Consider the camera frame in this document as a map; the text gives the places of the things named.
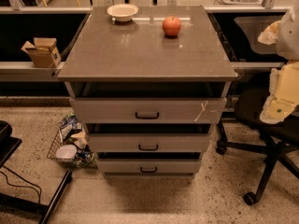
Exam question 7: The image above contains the grey bottom drawer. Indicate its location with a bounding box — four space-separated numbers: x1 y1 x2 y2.
96 159 201 174

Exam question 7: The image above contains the grey drawer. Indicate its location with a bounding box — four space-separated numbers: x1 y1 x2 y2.
86 133 210 152
96 159 201 174
70 98 226 124

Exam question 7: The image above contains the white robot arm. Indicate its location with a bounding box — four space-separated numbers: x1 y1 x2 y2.
258 3 299 124

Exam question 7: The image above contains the grey drawer cabinet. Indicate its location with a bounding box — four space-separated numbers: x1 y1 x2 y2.
59 7 236 176

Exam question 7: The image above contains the grey top drawer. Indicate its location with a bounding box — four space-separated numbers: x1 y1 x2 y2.
70 98 226 124

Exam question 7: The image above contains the grey middle drawer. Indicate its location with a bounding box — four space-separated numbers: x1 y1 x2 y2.
86 133 210 152

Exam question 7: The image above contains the open cardboard box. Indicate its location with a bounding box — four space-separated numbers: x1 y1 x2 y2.
21 37 61 68

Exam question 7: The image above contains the black office chair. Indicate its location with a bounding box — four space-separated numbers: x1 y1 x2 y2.
216 72 299 205

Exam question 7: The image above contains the red apple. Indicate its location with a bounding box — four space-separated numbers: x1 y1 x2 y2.
163 16 181 37

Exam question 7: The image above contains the white bowl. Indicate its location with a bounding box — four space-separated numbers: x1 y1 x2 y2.
107 4 138 22

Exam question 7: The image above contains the white plastic container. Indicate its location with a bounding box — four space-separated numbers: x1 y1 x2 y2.
55 145 77 159

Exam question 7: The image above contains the black stand base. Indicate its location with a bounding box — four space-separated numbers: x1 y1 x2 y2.
0 120 74 224

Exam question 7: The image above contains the wire basket with items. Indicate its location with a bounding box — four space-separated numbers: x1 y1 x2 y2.
47 113 96 169

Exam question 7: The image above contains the black cable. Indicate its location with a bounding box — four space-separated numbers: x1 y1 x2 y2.
0 165 43 205

